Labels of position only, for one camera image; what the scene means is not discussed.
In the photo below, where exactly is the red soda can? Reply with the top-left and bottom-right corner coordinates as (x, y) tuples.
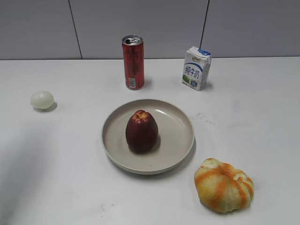
(122, 35), (145, 90)

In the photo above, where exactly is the white blue milk carton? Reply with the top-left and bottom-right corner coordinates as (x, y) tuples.
(182, 46), (211, 91)

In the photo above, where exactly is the beige round plate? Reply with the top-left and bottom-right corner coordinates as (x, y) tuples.
(101, 99), (195, 175)

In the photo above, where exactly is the dark red apple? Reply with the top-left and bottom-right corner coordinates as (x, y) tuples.
(125, 110), (158, 153)

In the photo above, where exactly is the pale white onion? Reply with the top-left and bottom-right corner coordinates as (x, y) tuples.
(30, 91), (54, 110)

